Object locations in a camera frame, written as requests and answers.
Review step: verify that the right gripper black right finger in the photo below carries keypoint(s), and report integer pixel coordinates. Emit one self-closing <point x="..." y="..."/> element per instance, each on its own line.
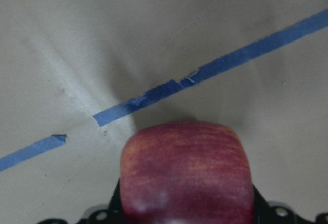
<point x="261" y="208"/>

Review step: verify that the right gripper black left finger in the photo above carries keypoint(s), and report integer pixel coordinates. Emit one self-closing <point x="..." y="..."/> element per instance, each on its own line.
<point x="114" y="210"/>

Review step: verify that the red yellow streaked apple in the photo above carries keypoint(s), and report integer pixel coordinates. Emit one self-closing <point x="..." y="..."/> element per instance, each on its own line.
<point x="186" y="172"/>

